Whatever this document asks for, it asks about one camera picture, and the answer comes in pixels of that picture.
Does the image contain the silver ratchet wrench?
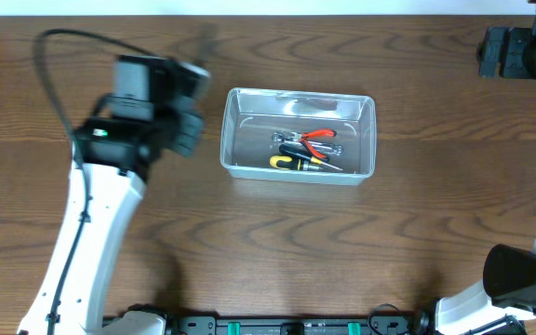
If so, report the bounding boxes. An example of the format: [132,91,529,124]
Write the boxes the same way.
[272,132,343,155]

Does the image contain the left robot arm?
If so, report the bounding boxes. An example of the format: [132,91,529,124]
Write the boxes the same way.
[17,55,210,334]

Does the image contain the left black cable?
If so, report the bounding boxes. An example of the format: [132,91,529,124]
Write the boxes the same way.
[32,28,157,335]

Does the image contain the yellow black stubby screwdriver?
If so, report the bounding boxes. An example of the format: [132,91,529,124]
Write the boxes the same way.
[269,155,322,171]

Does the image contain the red handled pliers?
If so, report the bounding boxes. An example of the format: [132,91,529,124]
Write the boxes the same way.
[286,128,337,159]

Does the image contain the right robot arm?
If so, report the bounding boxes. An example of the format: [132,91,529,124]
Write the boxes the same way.
[411,2,536,334]

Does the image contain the clear plastic container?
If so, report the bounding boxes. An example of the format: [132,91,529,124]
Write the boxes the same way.
[221,87,377,185]

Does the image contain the thin black yellow screwdriver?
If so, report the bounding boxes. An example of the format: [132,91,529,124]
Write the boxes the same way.
[279,144,342,171]

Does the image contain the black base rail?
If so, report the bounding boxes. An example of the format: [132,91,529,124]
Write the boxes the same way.
[101,302,529,335]

